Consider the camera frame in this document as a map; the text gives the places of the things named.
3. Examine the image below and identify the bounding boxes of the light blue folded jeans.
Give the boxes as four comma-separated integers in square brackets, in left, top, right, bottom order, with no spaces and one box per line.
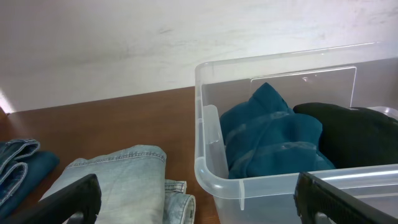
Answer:
[44,145,196,224]

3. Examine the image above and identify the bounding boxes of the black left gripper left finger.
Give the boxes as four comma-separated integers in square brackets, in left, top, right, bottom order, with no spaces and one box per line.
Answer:
[2,174,101,224]

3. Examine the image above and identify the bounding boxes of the teal blue garment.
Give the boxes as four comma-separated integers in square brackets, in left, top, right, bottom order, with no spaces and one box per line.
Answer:
[220,83,334,179]

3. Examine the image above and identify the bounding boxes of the black garment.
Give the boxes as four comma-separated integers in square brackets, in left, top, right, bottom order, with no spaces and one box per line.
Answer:
[293,103,397,169]

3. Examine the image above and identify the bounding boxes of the clear plastic storage bin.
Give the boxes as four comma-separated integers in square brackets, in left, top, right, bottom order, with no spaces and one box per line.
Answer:
[194,42,397,223]

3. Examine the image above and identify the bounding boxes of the dark blue folded jeans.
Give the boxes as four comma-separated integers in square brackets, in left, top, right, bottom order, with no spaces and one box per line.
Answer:
[1,139,60,219]

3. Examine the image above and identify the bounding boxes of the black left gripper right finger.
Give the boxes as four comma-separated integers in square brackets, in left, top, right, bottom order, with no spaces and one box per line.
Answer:
[294,172,397,224]

